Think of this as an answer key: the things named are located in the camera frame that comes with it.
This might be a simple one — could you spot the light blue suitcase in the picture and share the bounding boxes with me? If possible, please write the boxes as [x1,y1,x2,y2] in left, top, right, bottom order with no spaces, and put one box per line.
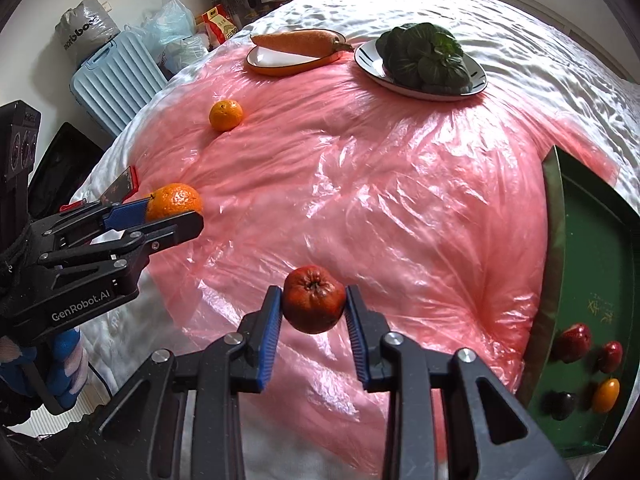
[70,30,167,136]

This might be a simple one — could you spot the black flat case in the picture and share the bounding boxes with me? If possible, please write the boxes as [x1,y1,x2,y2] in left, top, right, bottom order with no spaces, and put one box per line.
[28,122,104,220]

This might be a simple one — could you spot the orange oval dish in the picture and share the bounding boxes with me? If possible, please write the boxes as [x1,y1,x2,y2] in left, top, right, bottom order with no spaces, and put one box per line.
[245,45,348,77]

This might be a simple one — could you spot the carrot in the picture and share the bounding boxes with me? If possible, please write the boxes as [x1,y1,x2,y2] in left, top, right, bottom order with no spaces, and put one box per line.
[250,29,354,58]

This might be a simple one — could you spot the smooth red apple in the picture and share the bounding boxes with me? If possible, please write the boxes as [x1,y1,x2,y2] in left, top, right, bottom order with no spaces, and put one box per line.
[553,323,592,364]

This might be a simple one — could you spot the grey packed bag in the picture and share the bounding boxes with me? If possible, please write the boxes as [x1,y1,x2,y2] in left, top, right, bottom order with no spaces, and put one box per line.
[54,0,120,67]

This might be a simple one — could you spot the green rectangular tray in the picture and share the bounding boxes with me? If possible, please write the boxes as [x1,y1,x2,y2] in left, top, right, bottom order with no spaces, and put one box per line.
[516,148,639,458]

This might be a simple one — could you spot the translucent plastic bag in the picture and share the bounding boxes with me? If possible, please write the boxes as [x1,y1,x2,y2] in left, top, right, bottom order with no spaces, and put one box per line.
[125,0,209,75]

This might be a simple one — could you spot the wrinkled red apple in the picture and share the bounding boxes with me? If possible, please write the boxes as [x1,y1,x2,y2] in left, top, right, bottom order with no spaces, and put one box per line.
[281,266,347,335]

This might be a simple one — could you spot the red yellow snack packet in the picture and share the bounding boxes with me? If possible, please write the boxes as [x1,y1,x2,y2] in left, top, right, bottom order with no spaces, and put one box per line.
[196,4,238,48]

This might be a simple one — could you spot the green leafy vegetable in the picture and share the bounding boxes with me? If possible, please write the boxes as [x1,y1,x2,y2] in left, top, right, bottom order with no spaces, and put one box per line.
[375,23,471,94]

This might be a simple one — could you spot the red cherry tomato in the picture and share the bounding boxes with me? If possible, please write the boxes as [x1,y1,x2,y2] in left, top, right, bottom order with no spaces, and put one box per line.
[597,340,624,374]

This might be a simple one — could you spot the dark purple grape tomato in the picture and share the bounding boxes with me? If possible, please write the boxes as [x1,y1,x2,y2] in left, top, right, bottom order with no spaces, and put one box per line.
[546,391,577,422]

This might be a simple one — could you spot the orange cherry tomato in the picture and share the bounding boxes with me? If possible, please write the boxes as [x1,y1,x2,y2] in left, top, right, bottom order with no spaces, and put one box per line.
[591,378,620,414]

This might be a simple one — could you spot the white bed quilt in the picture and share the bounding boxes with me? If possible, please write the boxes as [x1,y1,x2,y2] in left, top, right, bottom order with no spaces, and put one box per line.
[79,0,639,389]

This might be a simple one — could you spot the white black-rimmed plate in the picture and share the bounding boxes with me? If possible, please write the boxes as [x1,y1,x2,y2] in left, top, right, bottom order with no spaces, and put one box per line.
[354,38,488,102]

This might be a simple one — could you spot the pink plastic sheet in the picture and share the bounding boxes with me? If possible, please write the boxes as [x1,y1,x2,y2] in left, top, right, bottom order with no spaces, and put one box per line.
[119,34,618,478]

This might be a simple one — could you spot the mandarin orange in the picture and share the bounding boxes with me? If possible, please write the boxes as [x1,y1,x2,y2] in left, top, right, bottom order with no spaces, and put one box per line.
[145,183,204,222]
[208,100,244,132]

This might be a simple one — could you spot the red smartphone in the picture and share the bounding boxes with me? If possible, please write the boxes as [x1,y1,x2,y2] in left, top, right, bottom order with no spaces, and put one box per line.
[58,166,139,214]

